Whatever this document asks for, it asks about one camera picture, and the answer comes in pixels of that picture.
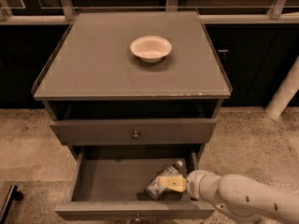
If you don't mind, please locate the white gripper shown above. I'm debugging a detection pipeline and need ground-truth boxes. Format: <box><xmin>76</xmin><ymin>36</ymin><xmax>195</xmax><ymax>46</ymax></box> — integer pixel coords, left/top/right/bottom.
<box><xmin>158</xmin><ymin>170</ymin><xmax>215</xmax><ymax>200</ymax></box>

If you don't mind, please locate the clear plastic water bottle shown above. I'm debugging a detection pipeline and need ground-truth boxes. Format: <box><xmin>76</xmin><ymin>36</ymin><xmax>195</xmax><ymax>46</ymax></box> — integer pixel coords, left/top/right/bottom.
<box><xmin>145</xmin><ymin>161</ymin><xmax>184</xmax><ymax>201</ymax></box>

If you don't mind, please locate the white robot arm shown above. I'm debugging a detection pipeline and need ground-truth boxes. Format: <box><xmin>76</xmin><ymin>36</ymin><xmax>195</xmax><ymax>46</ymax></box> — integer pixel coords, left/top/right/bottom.
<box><xmin>158</xmin><ymin>170</ymin><xmax>299</xmax><ymax>224</ymax></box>

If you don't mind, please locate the middle drawer metal knob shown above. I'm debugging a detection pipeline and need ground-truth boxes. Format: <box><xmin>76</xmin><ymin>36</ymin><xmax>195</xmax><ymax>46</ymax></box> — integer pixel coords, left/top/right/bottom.
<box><xmin>132</xmin><ymin>215</ymin><xmax>141</xmax><ymax>224</ymax></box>

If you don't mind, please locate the top grey drawer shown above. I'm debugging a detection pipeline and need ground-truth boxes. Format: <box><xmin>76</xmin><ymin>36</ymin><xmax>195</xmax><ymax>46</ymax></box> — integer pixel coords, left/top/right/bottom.
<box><xmin>50</xmin><ymin>119</ymin><xmax>216</xmax><ymax>146</ymax></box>

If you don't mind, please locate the round metal drawer knob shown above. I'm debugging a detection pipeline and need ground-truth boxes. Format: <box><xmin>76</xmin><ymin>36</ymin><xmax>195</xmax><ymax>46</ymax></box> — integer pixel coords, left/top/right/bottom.
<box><xmin>132</xmin><ymin>131</ymin><xmax>140</xmax><ymax>139</ymax></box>

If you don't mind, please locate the open middle grey drawer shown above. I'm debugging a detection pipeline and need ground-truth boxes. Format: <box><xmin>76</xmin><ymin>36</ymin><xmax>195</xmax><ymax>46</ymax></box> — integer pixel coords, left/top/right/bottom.
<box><xmin>55</xmin><ymin>151</ymin><xmax>214</xmax><ymax>221</ymax></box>

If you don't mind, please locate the grey drawer cabinet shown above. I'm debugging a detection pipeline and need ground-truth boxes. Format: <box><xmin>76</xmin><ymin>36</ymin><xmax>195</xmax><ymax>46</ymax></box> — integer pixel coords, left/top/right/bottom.
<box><xmin>31</xmin><ymin>10</ymin><xmax>234</xmax><ymax>224</ymax></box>

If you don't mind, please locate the white bowl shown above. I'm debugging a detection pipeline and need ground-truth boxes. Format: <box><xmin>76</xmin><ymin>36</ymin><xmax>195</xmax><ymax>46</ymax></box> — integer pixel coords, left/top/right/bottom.
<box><xmin>130</xmin><ymin>35</ymin><xmax>172</xmax><ymax>63</ymax></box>

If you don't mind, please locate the white round pillar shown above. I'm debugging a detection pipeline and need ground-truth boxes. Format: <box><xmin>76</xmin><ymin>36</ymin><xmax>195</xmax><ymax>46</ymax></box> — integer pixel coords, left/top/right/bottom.
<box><xmin>265</xmin><ymin>57</ymin><xmax>299</xmax><ymax>119</ymax></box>

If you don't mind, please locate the black wheeled base corner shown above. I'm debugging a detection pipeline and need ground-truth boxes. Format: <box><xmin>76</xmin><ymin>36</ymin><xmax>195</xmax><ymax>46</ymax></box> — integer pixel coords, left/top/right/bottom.
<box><xmin>0</xmin><ymin>185</ymin><xmax>23</xmax><ymax>224</ymax></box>

